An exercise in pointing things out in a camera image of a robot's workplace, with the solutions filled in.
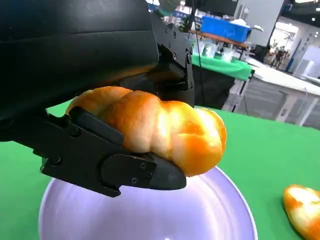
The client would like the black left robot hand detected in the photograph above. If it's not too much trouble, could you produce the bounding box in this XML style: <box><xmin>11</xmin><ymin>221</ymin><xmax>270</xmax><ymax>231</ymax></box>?
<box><xmin>0</xmin><ymin>0</ymin><xmax>195</xmax><ymax>198</ymax></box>

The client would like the lilac plate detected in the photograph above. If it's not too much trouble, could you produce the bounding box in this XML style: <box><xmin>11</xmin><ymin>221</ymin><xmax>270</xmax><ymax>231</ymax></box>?
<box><xmin>38</xmin><ymin>166</ymin><xmax>259</xmax><ymax>240</ymax></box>

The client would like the white cabinet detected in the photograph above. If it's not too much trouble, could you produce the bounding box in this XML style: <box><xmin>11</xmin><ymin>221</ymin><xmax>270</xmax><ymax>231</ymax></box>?
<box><xmin>221</xmin><ymin>57</ymin><xmax>320</xmax><ymax>127</ymax></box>

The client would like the blue plastic crate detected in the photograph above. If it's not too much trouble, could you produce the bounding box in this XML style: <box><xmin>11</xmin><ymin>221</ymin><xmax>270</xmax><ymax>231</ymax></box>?
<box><xmin>200</xmin><ymin>15</ymin><xmax>252</xmax><ymax>44</ymax></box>

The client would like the orange white toy bread roll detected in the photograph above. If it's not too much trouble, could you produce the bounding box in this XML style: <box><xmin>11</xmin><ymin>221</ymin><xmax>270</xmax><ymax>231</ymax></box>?
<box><xmin>65</xmin><ymin>86</ymin><xmax>228</xmax><ymax>178</ymax></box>
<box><xmin>282</xmin><ymin>184</ymin><xmax>320</xmax><ymax>240</ymax></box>

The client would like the clear plastic container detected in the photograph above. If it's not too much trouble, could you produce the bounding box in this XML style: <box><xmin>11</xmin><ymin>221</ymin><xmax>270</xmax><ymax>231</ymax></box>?
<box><xmin>201</xmin><ymin>43</ymin><xmax>217</xmax><ymax>58</ymax></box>
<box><xmin>220</xmin><ymin>46</ymin><xmax>235</xmax><ymax>62</ymax></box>

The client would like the green table cloth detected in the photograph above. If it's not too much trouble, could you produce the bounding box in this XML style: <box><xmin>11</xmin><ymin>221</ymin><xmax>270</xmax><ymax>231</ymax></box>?
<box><xmin>0</xmin><ymin>99</ymin><xmax>320</xmax><ymax>240</ymax></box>

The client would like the thin black hanging cable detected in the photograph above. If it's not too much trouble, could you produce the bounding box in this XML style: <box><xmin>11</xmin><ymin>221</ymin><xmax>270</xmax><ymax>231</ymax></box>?
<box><xmin>190</xmin><ymin>0</ymin><xmax>204</xmax><ymax>69</ymax></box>

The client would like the green-covered background table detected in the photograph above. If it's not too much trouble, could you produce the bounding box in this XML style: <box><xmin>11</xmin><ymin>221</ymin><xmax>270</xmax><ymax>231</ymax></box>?
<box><xmin>191</xmin><ymin>52</ymin><xmax>254</xmax><ymax>82</ymax></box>

